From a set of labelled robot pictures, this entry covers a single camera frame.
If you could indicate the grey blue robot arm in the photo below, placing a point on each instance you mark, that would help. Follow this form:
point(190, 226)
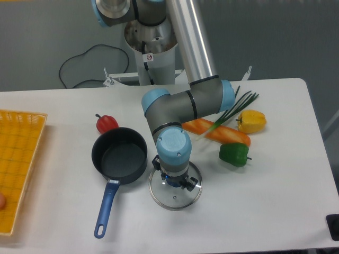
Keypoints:
point(197, 93)

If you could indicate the black object table corner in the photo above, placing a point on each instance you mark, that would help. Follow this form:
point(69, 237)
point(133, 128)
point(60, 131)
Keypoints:
point(332, 222)

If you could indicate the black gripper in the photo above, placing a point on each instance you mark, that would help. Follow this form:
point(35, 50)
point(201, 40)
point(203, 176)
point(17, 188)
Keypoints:
point(175, 176)

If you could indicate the green bell pepper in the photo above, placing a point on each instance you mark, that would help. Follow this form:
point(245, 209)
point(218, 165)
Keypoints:
point(235, 154)

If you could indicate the dark pot blue handle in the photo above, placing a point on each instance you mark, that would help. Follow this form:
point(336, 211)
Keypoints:
point(120, 156)

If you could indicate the glass lid blue knob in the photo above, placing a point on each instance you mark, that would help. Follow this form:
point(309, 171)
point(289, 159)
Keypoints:
point(175, 198)

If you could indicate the orange baguette bread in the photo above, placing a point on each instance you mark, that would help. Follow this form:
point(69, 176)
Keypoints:
point(221, 134)

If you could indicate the yellow bell pepper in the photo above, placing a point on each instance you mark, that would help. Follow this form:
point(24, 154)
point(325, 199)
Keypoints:
point(251, 121)

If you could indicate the green onion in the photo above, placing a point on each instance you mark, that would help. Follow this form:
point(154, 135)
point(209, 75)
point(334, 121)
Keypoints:
point(244, 101)

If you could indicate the yellow woven basket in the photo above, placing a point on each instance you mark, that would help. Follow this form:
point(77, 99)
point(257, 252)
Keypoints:
point(21, 133)

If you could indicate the red bell pepper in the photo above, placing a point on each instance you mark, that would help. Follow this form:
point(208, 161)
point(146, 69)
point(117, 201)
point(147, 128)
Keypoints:
point(105, 123)

